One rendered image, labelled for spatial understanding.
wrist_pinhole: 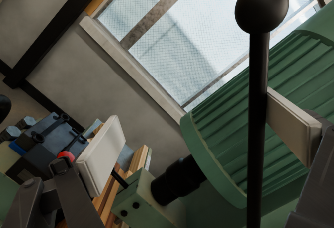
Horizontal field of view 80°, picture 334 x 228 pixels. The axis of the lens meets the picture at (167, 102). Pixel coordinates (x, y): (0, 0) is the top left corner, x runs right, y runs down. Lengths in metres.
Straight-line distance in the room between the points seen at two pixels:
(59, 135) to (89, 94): 1.41
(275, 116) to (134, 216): 0.32
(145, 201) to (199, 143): 0.16
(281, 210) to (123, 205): 0.25
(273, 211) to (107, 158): 0.28
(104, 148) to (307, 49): 0.25
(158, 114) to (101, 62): 0.63
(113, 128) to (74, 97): 1.70
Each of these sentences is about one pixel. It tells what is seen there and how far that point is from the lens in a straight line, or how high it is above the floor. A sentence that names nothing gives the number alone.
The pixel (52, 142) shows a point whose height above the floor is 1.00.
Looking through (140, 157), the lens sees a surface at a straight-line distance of 0.66.
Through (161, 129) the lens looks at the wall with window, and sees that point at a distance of 1.84.
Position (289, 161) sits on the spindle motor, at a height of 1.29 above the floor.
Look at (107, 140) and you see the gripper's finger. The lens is 0.17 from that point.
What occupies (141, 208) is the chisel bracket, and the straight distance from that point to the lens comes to 0.40.
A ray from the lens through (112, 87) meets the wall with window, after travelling 1.73.
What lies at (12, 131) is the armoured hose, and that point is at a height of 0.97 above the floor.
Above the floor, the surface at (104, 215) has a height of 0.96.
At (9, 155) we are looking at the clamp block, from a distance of 0.42.
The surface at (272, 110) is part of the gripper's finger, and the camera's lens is 0.17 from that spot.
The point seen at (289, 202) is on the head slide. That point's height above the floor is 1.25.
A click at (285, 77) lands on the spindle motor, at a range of 0.29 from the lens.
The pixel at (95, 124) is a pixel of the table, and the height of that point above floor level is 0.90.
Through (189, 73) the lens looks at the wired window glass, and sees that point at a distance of 1.71.
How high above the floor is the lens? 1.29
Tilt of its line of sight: 16 degrees down
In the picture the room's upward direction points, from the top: 50 degrees clockwise
